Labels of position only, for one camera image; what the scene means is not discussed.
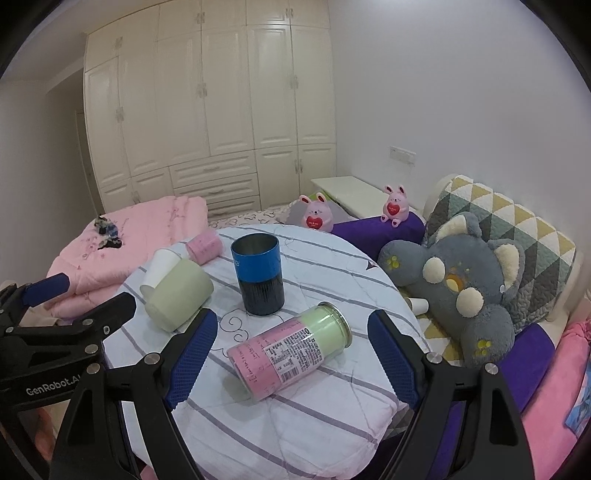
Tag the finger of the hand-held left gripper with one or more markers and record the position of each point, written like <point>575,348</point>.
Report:
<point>113,307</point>
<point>46,285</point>

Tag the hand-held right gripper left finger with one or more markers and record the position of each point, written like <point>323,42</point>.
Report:
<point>194,357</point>

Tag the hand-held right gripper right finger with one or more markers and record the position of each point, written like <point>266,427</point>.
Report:
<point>392,357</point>

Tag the pink and green labelled cup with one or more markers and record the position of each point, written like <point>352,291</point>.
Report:
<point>286,350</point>

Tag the small white paper cup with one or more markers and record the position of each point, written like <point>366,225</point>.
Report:
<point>418,305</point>

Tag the light green cup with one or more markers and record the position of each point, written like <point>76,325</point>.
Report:
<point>178,295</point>

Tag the blue and black cup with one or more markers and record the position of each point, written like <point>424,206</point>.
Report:
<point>258,277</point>

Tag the small dark toy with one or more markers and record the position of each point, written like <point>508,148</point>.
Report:
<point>108,233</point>

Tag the pink quilt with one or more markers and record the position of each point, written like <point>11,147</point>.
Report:
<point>138,226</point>

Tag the grey koala plush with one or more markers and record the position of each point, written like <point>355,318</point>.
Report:
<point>480,277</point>

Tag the purple bolster pillow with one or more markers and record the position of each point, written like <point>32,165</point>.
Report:
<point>360,233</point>

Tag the purple bed sheet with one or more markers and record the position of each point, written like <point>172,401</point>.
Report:
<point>531,364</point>

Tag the heart print bed sheet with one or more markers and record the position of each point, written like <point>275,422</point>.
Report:
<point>249,217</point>

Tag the pink rabbit toy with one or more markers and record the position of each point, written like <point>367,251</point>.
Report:
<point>395,206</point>
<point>317,214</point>

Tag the pink fleece blanket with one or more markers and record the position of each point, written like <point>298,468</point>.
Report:
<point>554,397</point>

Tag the white bedside table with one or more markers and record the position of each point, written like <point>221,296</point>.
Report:
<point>351,187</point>

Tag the triangle patterned pillow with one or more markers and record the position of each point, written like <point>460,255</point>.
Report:
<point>508,207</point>

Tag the cream wardrobe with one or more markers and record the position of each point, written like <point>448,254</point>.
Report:
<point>207,92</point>

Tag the white wall socket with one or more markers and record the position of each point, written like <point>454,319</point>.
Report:
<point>402,155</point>

